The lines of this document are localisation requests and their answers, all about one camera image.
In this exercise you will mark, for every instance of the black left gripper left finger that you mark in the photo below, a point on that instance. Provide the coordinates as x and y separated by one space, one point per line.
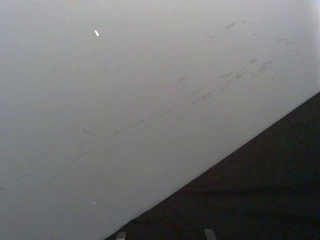
121 236

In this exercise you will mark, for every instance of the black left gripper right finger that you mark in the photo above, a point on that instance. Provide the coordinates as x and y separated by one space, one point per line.
209 234

